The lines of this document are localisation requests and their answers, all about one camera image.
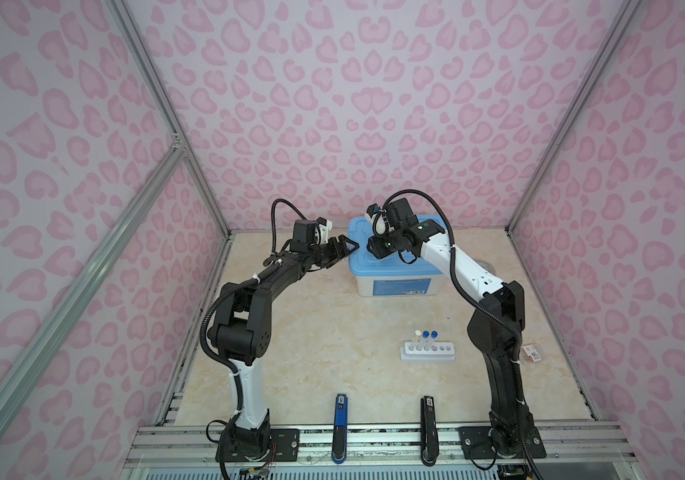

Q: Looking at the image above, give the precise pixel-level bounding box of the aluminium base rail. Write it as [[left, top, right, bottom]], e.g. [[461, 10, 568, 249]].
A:
[[120, 420, 644, 479]]

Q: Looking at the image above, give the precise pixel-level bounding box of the blue capped test tube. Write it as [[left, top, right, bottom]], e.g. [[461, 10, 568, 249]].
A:
[[420, 330, 430, 350], [428, 330, 438, 351]]

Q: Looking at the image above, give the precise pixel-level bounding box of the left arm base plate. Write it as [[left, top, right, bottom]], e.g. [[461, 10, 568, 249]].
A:
[[216, 427, 300, 463]]

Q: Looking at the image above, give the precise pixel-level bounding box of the clear tape roll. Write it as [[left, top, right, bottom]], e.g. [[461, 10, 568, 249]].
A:
[[476, 260, 496, 275]]

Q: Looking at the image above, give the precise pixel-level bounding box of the white plastic storage bin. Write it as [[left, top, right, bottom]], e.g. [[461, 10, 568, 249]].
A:
[[355, 275, 446, 297]]

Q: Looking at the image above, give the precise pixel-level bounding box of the cork stoppered test tube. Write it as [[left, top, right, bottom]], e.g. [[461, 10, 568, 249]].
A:
[[412, 329, 423, 350]]

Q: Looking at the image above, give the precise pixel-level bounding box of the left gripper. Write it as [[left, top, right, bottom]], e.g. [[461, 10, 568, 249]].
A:
[[307, 235, 358, 268]]

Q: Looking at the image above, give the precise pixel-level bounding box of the white test tube rack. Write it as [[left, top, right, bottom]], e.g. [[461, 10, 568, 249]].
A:
[[400, 341, 456, 363]]

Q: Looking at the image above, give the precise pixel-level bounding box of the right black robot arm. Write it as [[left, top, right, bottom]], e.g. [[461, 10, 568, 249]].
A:
[[365, 196, 535, 460]]

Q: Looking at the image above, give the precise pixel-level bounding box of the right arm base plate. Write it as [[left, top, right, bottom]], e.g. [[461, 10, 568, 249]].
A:
[[457, 425, 547, 461]]

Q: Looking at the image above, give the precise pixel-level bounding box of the blue stapler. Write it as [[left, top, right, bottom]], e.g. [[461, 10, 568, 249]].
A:
[[332, 393, 348, 464]]

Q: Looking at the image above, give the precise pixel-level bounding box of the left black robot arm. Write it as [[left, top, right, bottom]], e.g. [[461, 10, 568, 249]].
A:
[[198, 218, 360, 459]]

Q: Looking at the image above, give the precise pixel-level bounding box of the right black corrugated cable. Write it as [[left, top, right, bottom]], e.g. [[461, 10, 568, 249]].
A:
[[380, 188, 544, 480]]

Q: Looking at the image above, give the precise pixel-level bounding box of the blue plastic bin lid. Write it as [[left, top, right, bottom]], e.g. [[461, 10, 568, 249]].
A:
[[347, 216, 441, 277]]

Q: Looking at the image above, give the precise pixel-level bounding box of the small red labelled box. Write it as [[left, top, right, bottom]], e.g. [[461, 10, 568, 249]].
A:
[[521, 343, 544, 364]]

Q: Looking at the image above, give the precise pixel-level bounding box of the black stapler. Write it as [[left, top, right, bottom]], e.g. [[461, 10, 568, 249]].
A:
[[420, 396, 439, 467]]

